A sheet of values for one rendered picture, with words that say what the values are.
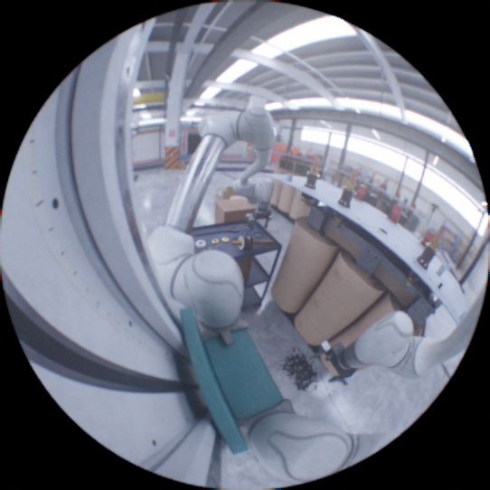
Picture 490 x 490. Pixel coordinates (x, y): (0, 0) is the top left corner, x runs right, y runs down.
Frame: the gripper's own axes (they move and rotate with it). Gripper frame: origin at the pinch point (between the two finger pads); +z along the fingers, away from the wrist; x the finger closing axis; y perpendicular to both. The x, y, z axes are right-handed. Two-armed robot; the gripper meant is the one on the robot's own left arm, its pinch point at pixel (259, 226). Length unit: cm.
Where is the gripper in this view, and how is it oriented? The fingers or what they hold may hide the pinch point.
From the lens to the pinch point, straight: 121.0
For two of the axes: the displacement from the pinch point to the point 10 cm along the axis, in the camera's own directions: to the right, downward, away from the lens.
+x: -8.8, 1.9, -4.3
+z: -1.2, 7.9, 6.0
